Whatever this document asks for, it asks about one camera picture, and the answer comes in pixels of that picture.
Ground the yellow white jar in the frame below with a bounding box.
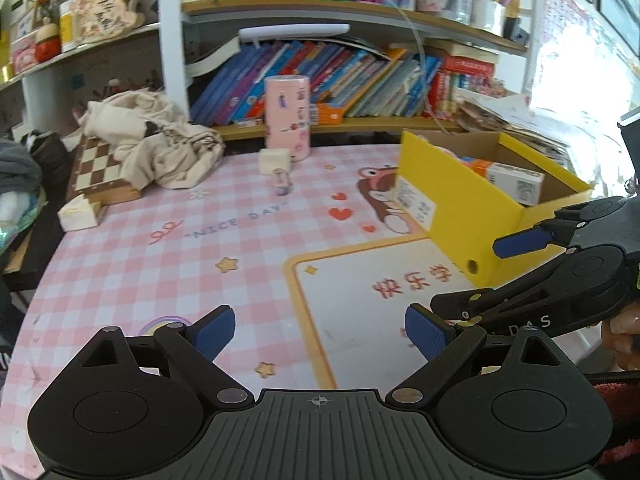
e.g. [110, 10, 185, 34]
[60, 0, 83, 53]

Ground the yellow cardboard box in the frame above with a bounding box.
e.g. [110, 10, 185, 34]
[397, 130, 596, 287]

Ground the red jar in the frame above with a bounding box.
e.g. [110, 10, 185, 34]
[35, 25, 61, 63]

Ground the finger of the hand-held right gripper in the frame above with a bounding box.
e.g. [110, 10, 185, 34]
[431, 255, 576, 323]
[492, 220, 583, 259]

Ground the wooden bookshelf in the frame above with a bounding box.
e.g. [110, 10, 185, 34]
[0, 0, 536, 141]

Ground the small orange box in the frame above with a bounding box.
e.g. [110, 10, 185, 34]
[310, 102, 345, 126]

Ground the orange white toothpaste box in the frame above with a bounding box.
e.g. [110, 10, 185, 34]
[460, 157, 546, 206]

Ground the wooden chessboard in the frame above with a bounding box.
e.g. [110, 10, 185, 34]
[65, 135, 143, 206]

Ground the pink rabbit ornament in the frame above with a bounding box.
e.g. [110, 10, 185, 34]
[70, 0, 146, 43]

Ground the grey blanket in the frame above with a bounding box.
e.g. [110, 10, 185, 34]
[0, 139, 43, 191]

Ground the cream wedge block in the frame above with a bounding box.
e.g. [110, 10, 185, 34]
[57, 195, 103, 232]

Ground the row of colourful books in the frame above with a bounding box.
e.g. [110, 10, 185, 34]
[190, 40, 501, 126]

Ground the small black device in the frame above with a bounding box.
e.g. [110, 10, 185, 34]
[502, 17, 528, 41]

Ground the wall poster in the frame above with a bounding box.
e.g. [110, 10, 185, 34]
[542, 0, 601, 68]

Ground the white cable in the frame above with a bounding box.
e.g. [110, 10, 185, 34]
[357, 0, 451, 128]

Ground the small cream cube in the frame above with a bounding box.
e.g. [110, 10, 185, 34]
[259, 148, 293, 176]

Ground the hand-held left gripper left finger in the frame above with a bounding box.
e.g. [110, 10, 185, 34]
[80, 305, 256, 410]

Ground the person's red fleece clothing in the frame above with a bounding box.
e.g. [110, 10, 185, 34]
[590, 370, 640, 466]

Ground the beige cloth bag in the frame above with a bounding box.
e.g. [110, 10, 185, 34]
[77, 90, 226, 190]

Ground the pink checked desktop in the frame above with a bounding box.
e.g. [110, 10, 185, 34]
[0, 142, 601, 436]

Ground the black bag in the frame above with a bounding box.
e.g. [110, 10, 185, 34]
[22, 130, 71, 181]

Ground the white lamp bar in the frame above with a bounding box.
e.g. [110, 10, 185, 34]
[238, 24, 351, 43]

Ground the stack of papers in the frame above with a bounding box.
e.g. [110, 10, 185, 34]
[455, 92, 576, 166]

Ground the pink sticker canister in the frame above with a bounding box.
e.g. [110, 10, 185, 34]
[263, 75, 312, 162]

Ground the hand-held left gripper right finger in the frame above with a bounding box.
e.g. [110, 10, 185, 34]
[385, 302, 571, 405]

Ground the person's right hand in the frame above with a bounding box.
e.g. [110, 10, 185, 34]
[600, 304, 640, 357]

